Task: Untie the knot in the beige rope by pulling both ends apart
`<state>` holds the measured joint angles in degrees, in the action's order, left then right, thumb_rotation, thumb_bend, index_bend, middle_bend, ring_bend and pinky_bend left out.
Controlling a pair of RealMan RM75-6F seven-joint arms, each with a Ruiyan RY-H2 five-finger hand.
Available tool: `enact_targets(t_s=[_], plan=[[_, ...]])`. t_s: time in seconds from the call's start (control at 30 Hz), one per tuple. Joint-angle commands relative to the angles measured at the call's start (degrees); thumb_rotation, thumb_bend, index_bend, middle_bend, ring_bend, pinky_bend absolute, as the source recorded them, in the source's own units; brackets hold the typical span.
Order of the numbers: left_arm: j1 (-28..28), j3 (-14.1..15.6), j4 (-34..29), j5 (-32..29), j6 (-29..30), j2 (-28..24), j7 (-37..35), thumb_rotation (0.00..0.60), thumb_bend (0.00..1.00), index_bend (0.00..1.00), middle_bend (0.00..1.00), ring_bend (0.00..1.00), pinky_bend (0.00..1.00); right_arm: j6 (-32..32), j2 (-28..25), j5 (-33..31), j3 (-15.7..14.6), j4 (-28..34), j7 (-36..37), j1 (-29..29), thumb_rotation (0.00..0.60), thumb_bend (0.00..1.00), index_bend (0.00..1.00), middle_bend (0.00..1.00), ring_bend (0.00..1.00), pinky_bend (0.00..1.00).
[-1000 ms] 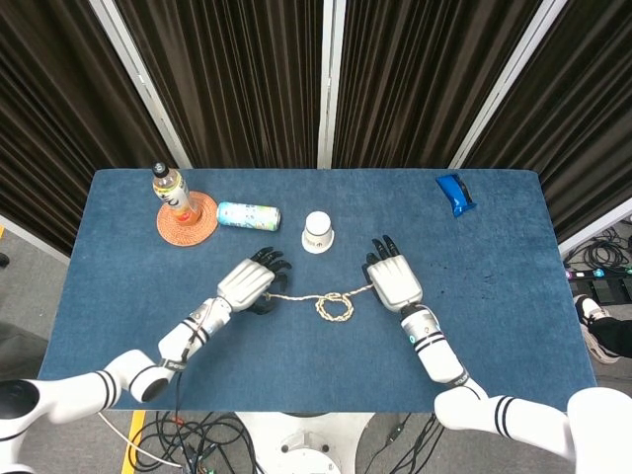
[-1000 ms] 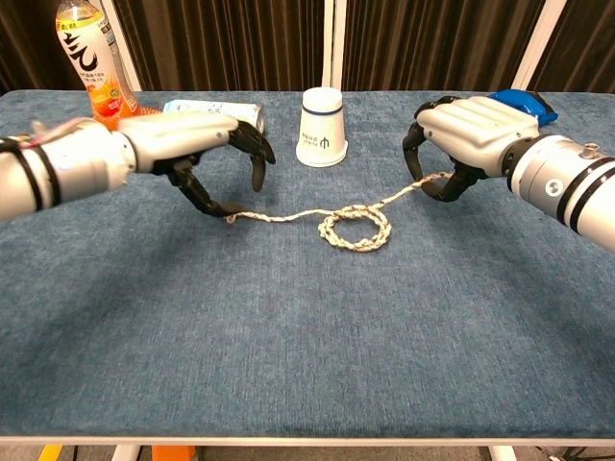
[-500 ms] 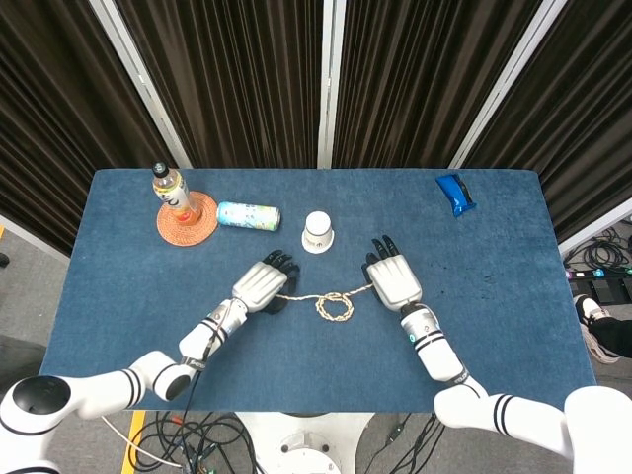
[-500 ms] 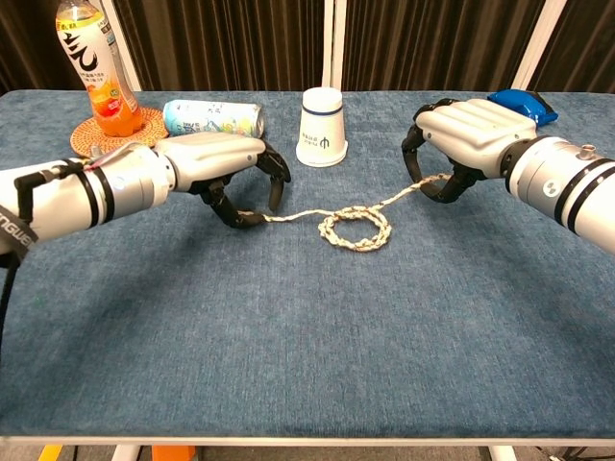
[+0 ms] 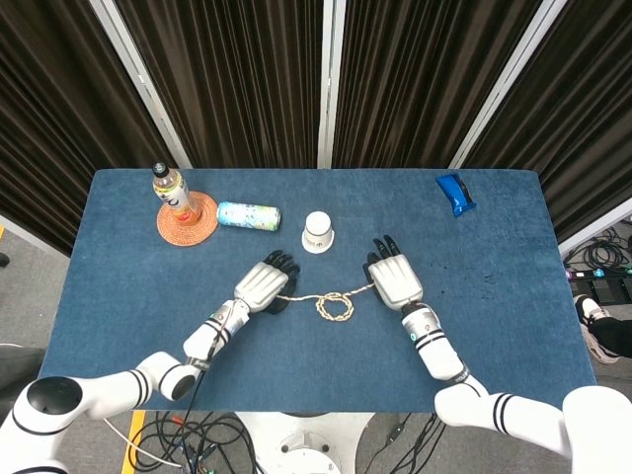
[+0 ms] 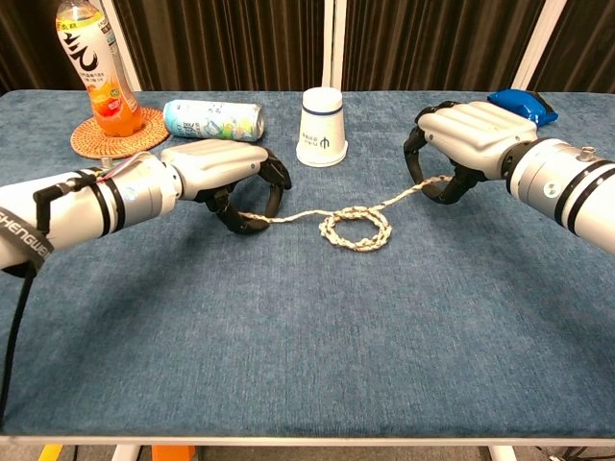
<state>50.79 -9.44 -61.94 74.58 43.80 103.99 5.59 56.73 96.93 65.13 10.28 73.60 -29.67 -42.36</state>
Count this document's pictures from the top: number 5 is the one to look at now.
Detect right black-fingered white robot hand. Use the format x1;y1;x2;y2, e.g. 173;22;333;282
362;235;425;312

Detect orange woven round coaster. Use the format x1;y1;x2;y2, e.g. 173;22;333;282
156;190;220;247

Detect white paper cup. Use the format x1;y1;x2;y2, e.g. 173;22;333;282
301;210;336;255

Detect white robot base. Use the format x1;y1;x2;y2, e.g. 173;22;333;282
234;412;374;474

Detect dark brown pleated curtain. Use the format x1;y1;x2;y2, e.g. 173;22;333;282
463;0;632;244
113;0;327;170
331;0;544;170
0;0;174;258

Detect coiled black cables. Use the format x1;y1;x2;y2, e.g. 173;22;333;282
565;224;632;272

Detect clear bottle with orange drink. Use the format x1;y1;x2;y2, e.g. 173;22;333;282
150;161;198;223

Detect black floor cable bundle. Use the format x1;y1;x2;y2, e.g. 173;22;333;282
130;412;266;474

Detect black trouser leg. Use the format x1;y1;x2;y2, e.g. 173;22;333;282
593;315;632;357

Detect blue snack packet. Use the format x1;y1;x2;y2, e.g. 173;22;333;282
434;173;479;218

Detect white floor cable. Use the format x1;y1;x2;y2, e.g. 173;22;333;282
101;417;185;469

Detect black cable with inline plug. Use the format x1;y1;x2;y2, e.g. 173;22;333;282
362;412;445;474

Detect white partition frame post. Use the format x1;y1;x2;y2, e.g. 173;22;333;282
317;0;347;170
447;0;569;170
88;0;194;170

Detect beige braided rope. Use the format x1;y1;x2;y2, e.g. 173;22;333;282
276;280;377;324

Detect light green drink can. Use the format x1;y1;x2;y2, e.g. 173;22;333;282
216;199;282;232

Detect left black-fingered white robot hand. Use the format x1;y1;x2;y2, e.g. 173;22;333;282
233;250;301;316

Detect blue felt table cloth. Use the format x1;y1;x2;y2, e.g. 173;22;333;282
38;168;601;414

